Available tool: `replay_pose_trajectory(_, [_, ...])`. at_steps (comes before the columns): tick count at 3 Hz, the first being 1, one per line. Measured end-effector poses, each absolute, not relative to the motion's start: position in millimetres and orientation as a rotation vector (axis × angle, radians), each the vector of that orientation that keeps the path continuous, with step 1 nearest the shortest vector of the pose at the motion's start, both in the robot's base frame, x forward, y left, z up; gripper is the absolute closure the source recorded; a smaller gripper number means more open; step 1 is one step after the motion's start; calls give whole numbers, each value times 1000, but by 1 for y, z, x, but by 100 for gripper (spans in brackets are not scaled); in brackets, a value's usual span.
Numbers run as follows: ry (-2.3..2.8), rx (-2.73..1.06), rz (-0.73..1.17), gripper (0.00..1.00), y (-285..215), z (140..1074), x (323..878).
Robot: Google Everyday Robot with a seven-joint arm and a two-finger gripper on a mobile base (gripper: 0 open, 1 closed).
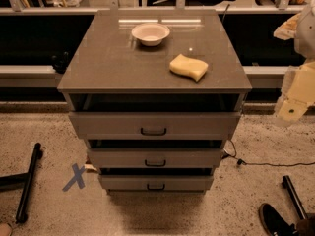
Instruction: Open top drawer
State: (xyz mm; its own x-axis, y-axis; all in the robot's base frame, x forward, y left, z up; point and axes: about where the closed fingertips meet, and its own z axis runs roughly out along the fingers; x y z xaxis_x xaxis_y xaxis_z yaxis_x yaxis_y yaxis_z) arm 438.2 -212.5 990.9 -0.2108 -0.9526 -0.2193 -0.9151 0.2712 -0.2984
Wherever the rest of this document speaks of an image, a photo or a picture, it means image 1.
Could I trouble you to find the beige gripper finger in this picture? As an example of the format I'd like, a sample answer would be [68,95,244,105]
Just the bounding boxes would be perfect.
[274,14,300,40]
[274,98,308,127]

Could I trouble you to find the grey top drawer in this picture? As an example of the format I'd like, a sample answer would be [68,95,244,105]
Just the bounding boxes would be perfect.
[69,112,240,140]

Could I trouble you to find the grey drawer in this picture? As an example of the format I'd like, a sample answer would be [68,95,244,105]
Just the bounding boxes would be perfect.
[99,175,214,192]
[87,148,222,168]
[69,112,240,140]

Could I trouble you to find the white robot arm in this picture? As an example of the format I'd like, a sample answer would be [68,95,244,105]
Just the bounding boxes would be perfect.
[274,0,315,127]

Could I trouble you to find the grey bottom drawer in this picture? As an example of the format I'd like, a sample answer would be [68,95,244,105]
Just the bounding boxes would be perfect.
[99,175,214,192]

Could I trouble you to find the grey middle drawer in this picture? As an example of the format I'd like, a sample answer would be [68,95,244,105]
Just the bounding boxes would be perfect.
[87,148,222,168]

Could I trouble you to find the yellow sponge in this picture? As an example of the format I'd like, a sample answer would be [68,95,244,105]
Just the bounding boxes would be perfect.
[169,54,209,82]

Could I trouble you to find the black shoe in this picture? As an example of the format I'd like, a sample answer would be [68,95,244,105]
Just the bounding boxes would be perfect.
[259,203,298,236]

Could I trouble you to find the white bowl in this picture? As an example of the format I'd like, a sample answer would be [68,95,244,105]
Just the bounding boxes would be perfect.
[132,23,170,46]

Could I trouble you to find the blue tape cross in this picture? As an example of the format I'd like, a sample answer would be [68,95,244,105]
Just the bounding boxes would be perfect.
[62,163,86,192]

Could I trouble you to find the black stand leg left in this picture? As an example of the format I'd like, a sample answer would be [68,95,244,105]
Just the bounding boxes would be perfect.
[0,143,43,224]

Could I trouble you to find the black floor cable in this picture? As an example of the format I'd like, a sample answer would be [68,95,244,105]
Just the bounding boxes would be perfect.
[221,139,315,167]

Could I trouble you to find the black clamp on rail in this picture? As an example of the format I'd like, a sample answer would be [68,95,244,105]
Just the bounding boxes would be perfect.
[51,52,69,74]

